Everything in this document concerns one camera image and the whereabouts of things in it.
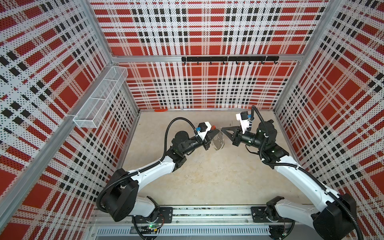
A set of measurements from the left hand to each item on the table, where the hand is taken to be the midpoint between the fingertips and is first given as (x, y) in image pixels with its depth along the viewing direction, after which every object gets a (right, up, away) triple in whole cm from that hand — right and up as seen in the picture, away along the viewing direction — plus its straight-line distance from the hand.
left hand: (218, 132), depth 71 cm
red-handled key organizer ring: (0, -5, +1) cm, 5 cm away
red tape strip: (-43, +16, +56) cm, 73 cm away
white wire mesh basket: (-75, +13, +20) cm, 78 cm away
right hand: (+2, +1, -2) cm, 3 cm away
